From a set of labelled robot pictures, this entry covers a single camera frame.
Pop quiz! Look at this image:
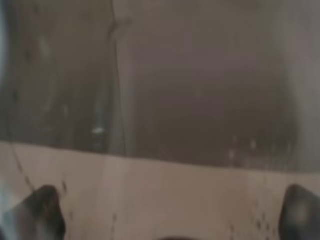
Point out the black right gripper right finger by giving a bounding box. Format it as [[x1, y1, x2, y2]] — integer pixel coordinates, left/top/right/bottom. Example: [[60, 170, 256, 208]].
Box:
[[278, 184, 320, 240]]

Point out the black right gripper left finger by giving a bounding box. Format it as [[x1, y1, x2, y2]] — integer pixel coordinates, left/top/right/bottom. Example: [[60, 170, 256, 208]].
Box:
[[0, 185, 67, 240]]

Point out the brown translucent water bottle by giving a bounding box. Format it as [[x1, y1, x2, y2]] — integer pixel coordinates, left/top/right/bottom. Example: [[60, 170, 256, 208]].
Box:
[[0, 0, 320, 240]]

